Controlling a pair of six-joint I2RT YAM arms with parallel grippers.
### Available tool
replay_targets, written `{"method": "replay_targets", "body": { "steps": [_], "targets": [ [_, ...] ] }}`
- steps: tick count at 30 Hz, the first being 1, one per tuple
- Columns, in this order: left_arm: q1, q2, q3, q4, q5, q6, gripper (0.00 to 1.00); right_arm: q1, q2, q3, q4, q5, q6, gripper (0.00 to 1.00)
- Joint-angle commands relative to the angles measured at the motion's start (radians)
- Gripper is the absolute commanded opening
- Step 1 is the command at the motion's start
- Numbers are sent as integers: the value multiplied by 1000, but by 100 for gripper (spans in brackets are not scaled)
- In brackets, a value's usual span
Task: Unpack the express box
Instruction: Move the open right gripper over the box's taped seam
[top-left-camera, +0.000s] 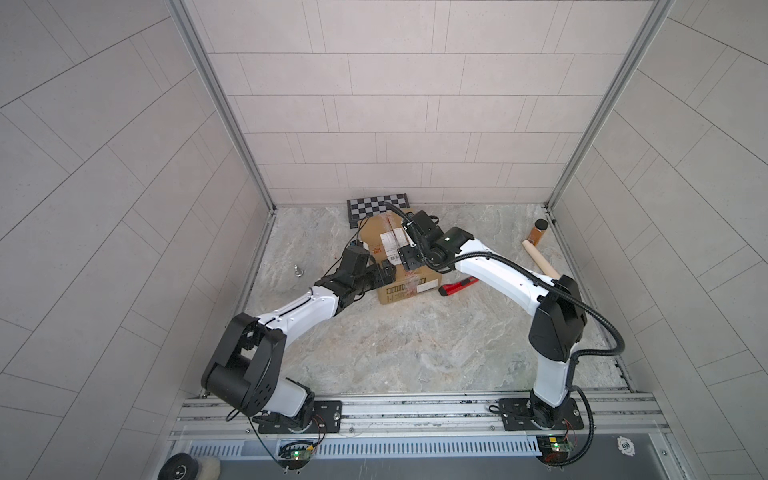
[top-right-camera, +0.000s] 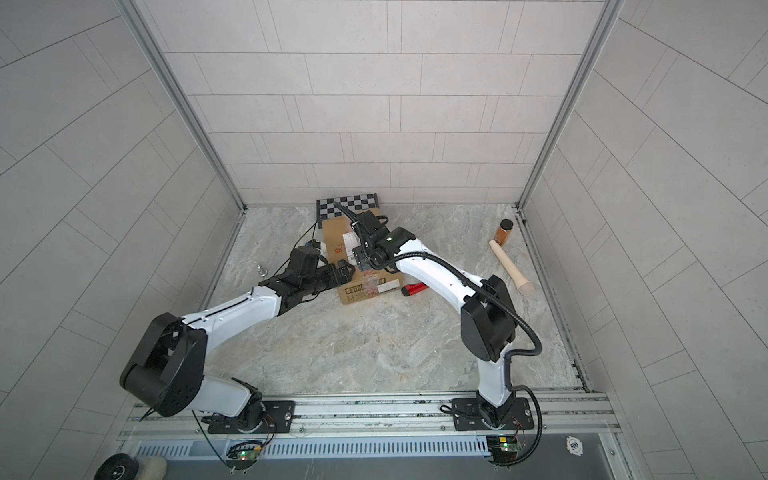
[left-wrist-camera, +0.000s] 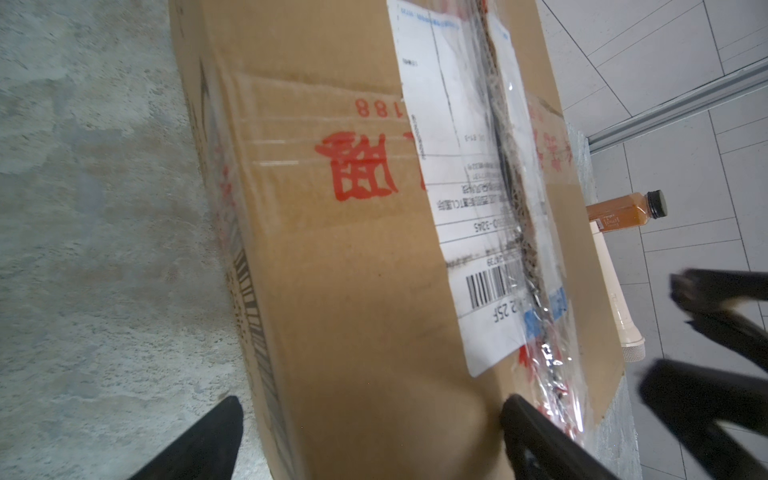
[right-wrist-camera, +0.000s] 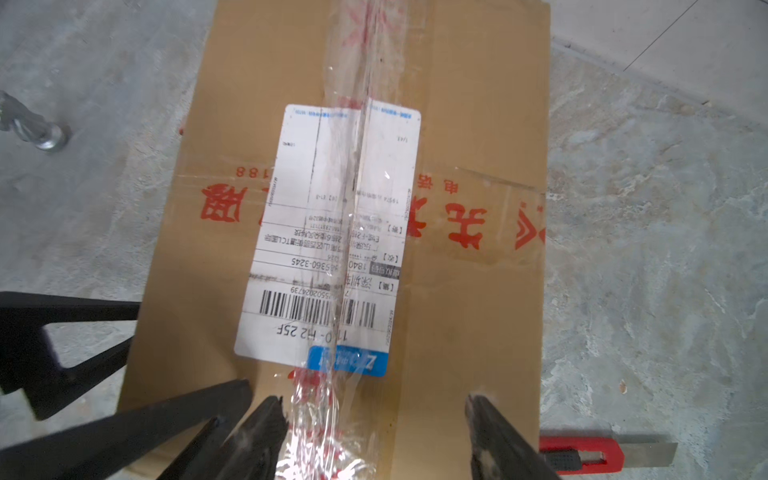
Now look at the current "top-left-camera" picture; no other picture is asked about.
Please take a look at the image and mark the brown cardboard express box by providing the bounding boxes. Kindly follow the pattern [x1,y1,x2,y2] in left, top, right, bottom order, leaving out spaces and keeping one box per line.
[360,212,442,305]

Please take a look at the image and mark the red utility knife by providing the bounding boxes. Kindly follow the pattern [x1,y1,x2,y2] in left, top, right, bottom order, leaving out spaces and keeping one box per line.
[438,276,478,297]

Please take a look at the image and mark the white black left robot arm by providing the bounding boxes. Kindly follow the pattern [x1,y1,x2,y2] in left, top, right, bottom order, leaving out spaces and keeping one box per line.
[201,241,396,429]

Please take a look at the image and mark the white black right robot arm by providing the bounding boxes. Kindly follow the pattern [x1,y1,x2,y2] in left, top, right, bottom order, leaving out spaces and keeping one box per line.
[388,205,586,429]

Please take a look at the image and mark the black white chessboard case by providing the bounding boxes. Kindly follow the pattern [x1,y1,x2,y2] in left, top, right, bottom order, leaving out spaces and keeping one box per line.
[347,193,410,229]

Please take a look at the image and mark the brown spice jar black lid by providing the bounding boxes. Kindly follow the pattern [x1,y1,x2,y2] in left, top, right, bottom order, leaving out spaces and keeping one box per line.
[527,218,549,246]

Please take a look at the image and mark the wooden rolling pin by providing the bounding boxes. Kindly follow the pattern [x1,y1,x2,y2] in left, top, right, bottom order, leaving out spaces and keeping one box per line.
[521,240,561,279]

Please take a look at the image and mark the left green circuit board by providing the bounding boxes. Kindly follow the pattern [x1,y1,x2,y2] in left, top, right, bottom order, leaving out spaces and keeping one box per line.
[279,440,316,462]

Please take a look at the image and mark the green circuit board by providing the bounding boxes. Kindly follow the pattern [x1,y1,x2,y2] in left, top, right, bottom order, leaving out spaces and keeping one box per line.
[279,440,316,462]
[536,436,573,464]

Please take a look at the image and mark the right green circuit board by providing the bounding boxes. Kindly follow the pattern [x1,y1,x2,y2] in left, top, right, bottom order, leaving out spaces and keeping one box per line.
[536,436,573,464]

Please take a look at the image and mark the black wheel roller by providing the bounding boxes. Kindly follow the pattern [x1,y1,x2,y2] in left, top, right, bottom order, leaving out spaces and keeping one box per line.
[157,453,201,480]

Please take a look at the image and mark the white round sticker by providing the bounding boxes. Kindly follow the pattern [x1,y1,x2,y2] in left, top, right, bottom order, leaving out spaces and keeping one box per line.
[617,436,636,457]

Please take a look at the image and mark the black corrugated cable conduit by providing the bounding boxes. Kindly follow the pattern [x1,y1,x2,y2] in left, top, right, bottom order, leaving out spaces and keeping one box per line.
[383,202,626,466]

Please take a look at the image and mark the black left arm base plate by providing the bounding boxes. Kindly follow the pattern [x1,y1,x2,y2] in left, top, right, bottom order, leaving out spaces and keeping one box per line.
[251,400,343,435]

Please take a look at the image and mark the aluminium mounting rail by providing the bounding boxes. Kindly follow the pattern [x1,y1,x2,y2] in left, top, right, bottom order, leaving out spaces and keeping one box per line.
[169,390,669,441]

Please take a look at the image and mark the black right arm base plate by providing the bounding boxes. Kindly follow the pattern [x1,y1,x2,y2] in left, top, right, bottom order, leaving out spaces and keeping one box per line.
[494,397,585,431]

